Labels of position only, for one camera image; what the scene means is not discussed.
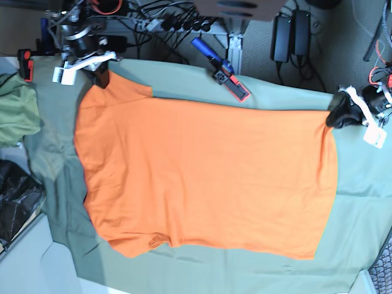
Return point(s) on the black power strip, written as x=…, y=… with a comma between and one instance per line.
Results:
x=177, y=24

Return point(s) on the orange T-shirt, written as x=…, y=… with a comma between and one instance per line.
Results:
x=179, y=172

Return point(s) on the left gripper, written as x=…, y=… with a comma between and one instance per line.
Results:
x=348, y=109

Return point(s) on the black power adapter left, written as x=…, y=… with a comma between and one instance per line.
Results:
x=118, y=44

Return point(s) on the blue clamp on table edge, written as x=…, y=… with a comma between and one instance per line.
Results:
x=223, y=71

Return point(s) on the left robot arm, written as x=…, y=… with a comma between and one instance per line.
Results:
x=379, y=75

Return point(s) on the black power adapter pair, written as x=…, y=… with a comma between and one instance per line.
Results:
x=291, y=36

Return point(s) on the aluminium frame post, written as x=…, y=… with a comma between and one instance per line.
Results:
x=236, y=29

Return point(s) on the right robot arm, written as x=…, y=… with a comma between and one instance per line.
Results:
x=78, y=33

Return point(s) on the black plastic bag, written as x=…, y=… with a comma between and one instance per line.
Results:
x=20, y=196

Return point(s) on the olive green garment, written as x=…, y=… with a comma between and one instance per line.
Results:
x=19, y=110

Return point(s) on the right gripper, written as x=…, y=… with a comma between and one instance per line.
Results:
x=94, y=66

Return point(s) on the green table cloth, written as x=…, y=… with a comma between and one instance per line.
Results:
x=359, y=223

